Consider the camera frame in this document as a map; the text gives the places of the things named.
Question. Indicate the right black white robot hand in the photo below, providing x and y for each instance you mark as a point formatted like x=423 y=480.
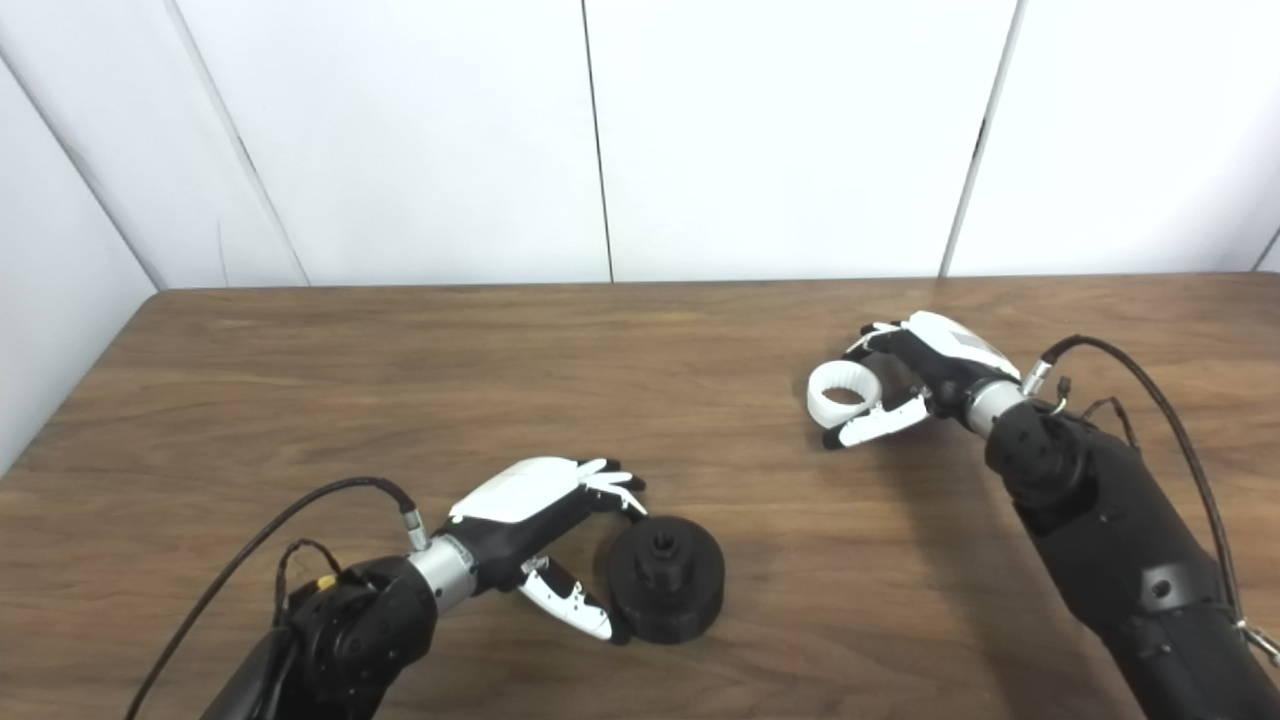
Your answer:
x=950 y=370

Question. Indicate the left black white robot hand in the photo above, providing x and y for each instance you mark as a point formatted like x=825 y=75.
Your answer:
x=515 y=535

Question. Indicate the round black plastic part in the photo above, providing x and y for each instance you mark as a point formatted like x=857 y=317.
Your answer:
x=680 y=590

